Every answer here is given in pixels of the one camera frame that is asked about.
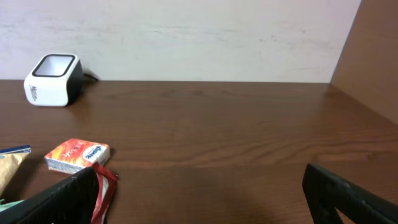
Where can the large white snack bag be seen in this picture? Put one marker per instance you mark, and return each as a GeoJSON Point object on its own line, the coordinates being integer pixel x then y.
{"type": "Point", "coordinates": [10, 161]}

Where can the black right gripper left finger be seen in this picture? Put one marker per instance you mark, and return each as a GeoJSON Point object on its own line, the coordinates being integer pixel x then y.
{"type": "Point", "coordinates": [71, 200]}

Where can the red snack packet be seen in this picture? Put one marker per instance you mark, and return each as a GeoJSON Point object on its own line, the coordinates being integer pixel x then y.
{"type": "Point", "coordinates": [107, 185]}

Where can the white barcode scanner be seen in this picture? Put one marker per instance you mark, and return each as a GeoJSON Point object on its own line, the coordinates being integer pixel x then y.
{"type": "Point", "coordinates": [56, 80]}

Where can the teal wet wipes packet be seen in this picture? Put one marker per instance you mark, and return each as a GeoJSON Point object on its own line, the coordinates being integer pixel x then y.
{"type": "Point", "coordinates": [4, 206]}

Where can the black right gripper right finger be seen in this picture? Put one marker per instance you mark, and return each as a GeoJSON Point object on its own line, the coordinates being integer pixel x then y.
{"type": "Point", "coordinates": [327, 194]}

